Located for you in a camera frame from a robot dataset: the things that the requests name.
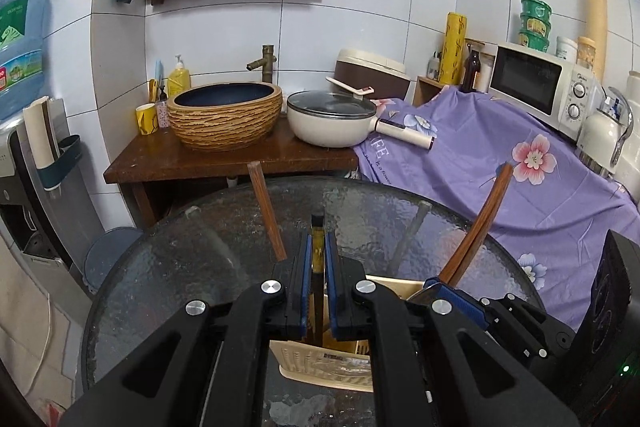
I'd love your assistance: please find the white microwave oven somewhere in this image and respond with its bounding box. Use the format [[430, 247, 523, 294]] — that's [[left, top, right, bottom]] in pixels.
[[487, 41, 603, 142]]

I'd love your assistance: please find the yellow wrap roll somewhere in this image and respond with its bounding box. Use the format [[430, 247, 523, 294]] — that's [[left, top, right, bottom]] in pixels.
[[439, 12, 467, 86]]

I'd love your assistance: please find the woven pattern wash basin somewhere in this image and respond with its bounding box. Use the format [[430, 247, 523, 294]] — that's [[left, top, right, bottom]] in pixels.
[[166, 82, 284, 152]]

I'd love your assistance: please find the bronze bamboo-shaped faucet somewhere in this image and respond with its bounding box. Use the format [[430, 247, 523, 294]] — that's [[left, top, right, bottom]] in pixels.
[[246, 45, 277, 84]]

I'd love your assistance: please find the small wooden box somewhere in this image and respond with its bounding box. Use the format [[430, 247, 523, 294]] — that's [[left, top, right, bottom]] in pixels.
[[414, 75, 448, 108]]

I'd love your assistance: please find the cream perforated utensil holder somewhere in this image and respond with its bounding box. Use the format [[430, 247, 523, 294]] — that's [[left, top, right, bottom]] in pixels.
[[269, 274, 426, 394]]

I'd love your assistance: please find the white pot with glass lid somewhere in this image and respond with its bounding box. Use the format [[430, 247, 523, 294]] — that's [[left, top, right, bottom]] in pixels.
[[286, 89, 436, 151]]

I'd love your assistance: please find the dark wooden vanity counter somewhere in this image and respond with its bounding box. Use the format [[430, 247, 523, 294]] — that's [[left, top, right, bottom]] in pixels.
[[103, 117, 360, 228]]

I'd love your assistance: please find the small floral pump bottle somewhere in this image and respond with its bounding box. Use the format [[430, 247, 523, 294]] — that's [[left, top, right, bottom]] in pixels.
[[156, 86, 171, 128]]

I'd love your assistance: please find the grey water dispenser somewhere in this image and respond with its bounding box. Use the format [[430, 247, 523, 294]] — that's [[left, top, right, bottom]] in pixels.
[[0, 122, 108, 298]]

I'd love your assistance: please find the blue round stool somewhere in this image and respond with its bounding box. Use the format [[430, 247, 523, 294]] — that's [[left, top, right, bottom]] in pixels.
[[84, 227, 146, 295]]

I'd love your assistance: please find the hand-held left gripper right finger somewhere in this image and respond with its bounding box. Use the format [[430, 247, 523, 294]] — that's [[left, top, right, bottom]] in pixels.
[[324, 229, 581, 427]]

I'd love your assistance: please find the yellow soap pump bottle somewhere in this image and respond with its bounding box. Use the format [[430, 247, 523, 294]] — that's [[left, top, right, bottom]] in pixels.
[[167, 54, 192, 98]]

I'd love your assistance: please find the brown glass bottle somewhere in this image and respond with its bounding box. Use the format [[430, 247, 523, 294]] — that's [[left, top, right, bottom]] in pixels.
[[460, 48, 482, 94]]

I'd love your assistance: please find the tall beige roll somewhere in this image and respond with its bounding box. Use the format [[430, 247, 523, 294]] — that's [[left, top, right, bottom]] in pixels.
[[584, 0, 608, 82]]

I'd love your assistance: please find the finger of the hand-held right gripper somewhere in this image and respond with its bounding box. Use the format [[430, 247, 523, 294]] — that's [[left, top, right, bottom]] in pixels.
[[424, 279, 576, 348], [492, 329, 556, 362]]

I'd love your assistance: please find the blue water jug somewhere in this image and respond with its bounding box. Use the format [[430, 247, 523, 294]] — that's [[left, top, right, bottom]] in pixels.
[[0, 0, 51, 122]]

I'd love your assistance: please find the beige cloth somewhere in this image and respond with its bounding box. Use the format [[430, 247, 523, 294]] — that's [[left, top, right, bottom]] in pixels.
[[0, 237, 76, 408]]

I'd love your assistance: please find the green instant noodle bowl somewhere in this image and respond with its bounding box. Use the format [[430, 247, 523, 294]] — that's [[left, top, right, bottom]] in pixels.
[[520, 0, 552, 20], [517, 29, 551, 54], [519, 13, 552, 36]]

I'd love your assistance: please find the purple floral cloth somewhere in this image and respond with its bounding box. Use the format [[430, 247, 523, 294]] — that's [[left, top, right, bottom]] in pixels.
[[352, 86, 640, 323]]

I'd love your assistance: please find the black chopstick with gold band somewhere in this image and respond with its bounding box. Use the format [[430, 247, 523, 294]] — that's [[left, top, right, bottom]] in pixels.
[[307, 213, 326, 343]]

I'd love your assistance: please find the teal cup holder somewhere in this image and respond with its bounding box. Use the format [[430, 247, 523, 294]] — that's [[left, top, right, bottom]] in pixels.
[[35, 134, 82, 190]]

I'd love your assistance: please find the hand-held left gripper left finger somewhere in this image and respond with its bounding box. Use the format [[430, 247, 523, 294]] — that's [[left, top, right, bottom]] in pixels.
[[60, 229, 313, 427]]

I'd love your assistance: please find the glass jar with beige lid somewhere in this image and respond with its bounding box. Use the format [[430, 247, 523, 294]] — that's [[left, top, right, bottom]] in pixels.
[[576, 37, 598, 80]]

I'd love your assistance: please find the white paper cup stack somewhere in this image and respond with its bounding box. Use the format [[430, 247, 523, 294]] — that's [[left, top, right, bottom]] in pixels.
[[25, 96, 66, 160]]

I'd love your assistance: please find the brown and white rice cooker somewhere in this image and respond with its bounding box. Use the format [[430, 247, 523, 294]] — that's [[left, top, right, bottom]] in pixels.
[[334, 48, 412, 102]]

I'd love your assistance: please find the small white container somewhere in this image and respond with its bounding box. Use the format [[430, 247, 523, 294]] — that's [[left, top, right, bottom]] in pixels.
[[555, 36, 578, 62]]

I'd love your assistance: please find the yellow cup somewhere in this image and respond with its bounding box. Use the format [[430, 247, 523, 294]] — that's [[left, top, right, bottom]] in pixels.
[[136, 103, 160, 136]]

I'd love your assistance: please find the white electric kettle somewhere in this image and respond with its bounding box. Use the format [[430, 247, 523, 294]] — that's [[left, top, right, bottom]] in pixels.
[[575, 87, 635, 178]]

